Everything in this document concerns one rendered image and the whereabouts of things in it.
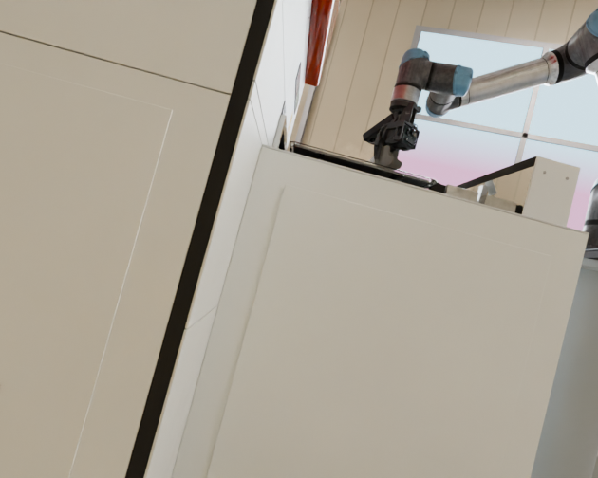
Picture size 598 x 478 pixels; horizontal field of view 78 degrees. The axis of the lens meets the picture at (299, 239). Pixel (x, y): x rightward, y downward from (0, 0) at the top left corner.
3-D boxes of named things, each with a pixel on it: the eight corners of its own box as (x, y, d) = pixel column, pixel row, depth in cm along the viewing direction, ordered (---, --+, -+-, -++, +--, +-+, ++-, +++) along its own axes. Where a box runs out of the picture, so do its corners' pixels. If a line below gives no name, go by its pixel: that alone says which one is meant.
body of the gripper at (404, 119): (398, 141, 96) (410, 97, 96) (373, 143, 103) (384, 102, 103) (415, 152, 100) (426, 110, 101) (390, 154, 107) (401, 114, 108)
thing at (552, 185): (521, 222, 74) (537, 155, 74) (421, 233, 129) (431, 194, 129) (566, 234, 74) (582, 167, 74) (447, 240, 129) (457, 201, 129)
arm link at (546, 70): (582, 47, 112) (420, 95, 120) (605, 24, 101) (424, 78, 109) (593, 82, 111) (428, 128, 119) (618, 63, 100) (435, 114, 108)
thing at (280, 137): (269, 153, 83) (279, 112, 84) (275, 186, 127) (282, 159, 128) (276, 155, 83) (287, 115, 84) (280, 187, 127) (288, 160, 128)
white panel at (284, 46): (231, 94, 47) (311, -198, 48) (268, 192, 128) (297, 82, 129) (254, 100, 47) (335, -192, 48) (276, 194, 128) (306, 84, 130)
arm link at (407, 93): (387, 87, 103) (404, 101, 108) (383, 103, 103) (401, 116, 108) (410, 82, 97) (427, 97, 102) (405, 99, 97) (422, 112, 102)
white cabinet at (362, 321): (138, 597, 64) (261, 145, 66) (228, 387, 160) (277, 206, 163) (492, 684, 65) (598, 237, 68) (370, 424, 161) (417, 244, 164)
